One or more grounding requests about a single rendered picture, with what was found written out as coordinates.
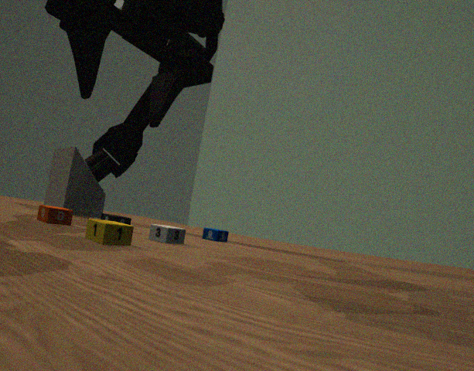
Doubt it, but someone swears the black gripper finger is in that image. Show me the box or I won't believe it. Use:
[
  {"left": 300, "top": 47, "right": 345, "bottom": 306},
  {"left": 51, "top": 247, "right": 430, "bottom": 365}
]
[
  {"left": 149, "top": 67, "right": 202, "bottom": 128},
  {"left": 60, "top": 2, "right": 118, "bottom": 100}
]

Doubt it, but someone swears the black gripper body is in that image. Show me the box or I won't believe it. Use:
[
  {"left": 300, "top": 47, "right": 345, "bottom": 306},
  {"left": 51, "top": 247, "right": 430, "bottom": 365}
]
[{"left": 45, "top": 0, "right": 213, "bottom": 87}]

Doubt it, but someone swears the blue block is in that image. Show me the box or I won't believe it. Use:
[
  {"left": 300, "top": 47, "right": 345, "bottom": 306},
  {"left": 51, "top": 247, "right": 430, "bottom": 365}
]
[{"left": 202, "top": 228, "right": 229, "bottom": 242}]

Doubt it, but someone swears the yellow block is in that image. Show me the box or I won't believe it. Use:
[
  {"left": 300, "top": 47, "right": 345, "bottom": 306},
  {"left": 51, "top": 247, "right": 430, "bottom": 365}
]
[{"left": 85, "top": 218, "right": 134, "bottom": 246}]

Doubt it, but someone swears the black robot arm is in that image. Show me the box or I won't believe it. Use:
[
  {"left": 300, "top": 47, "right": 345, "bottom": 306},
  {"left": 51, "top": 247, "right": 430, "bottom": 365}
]
[{"left": 84, "top": 0, "right": 224, "bottom": 182}]

